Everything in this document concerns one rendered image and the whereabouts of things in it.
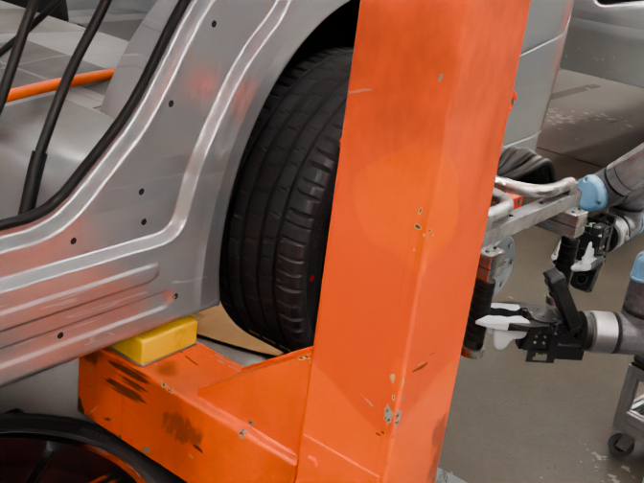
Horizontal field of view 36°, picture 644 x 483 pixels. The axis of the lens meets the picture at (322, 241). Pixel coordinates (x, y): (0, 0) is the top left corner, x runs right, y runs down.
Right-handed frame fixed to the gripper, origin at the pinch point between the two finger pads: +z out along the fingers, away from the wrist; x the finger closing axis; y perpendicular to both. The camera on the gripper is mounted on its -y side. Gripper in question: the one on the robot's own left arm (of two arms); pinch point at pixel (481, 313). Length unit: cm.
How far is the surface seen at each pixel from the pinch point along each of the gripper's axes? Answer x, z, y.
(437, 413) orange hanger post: -29.1, 13.6, 2.8
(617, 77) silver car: 243, -122, 4
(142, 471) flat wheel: -5, 57, 33
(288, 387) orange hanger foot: -21.4, 35.2, 4.4
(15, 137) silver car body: 22, 84, -18
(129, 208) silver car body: 0, 62, -15
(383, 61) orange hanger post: -30, 30, -49
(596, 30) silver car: 244, -109, -14
